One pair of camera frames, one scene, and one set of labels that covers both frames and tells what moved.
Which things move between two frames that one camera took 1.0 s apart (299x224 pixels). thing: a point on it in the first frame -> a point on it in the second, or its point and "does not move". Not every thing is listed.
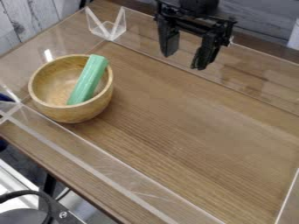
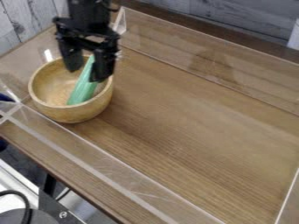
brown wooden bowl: (51, 82) does not move
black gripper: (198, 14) -> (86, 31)
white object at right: (294, 39) does not move
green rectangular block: (88, 79) does not move
